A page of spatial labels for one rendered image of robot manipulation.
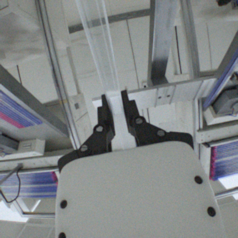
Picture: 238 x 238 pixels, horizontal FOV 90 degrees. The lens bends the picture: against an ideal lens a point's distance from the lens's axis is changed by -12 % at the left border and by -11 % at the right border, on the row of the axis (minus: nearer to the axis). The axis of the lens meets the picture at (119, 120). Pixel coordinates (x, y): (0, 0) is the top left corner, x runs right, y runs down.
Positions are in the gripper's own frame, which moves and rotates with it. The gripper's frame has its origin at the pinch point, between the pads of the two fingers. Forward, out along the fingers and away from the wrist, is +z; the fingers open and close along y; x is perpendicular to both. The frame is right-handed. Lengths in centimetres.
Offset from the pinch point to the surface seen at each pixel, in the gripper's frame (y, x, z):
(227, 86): 48, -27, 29
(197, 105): 41, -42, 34
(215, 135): 49, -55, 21
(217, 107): 47, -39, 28
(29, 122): -41, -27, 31
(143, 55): 49, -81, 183
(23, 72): -148, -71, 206
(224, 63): 42, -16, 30
